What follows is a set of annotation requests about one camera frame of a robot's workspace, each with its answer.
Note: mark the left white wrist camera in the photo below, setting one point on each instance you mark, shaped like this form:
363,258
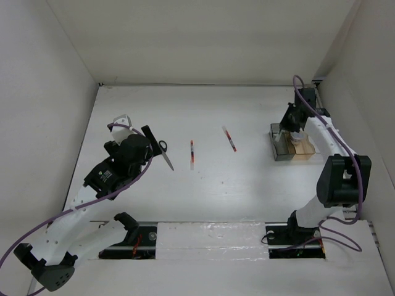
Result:
121,128

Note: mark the smoky grey organizer bin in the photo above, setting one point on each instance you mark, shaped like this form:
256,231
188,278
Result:
280,149

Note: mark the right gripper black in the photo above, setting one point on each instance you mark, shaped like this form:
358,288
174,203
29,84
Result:
285,124

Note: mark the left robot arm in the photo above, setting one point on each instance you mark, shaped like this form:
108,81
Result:
54,256

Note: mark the green pen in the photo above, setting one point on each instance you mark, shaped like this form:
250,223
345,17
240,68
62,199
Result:
278,135

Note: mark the orange pen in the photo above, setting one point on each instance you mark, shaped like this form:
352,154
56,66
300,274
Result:
192,165

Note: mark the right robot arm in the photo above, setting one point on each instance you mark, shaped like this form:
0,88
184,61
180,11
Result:
344,179

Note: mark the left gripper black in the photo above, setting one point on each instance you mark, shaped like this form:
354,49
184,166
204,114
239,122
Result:
155,149

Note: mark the aluminium rail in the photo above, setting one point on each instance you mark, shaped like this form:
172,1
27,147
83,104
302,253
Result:
319,106

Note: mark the red pen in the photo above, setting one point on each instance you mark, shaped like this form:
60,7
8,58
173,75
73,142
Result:
229,138

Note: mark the black handled scissors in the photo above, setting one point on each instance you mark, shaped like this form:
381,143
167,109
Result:
166,154

